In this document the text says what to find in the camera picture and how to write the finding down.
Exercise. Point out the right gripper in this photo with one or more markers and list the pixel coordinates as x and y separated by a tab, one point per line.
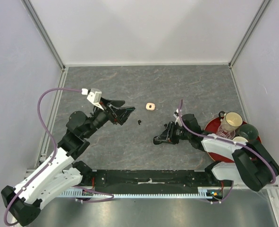
168	134

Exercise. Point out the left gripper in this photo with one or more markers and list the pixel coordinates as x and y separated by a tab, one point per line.
121	114

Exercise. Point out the beige earbud charging case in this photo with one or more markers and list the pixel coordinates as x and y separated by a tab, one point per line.
150	106

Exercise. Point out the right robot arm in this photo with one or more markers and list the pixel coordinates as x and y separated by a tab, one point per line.
250	163

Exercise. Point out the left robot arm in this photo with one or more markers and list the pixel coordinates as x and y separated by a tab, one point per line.
60	170

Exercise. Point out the red round tray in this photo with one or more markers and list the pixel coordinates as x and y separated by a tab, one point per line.
219	150

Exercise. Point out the clear glass cup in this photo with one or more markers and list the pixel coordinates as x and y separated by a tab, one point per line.
226	131

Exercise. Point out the cream mug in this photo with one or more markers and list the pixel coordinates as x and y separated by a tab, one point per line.
230	121

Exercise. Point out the dark green cup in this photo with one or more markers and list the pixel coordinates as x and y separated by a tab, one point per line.
248	132

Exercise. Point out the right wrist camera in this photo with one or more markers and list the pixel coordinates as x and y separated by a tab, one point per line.
177	116

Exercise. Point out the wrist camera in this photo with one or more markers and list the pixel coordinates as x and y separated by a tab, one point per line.
177	116
94	96

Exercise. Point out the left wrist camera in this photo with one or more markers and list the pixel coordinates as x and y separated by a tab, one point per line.
94	96

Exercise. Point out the slotted cable duct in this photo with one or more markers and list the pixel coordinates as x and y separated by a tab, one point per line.
80	194

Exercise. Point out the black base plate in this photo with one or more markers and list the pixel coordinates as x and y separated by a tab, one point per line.
150	181

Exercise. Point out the cream cup with handle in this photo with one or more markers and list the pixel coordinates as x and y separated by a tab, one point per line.
239	139

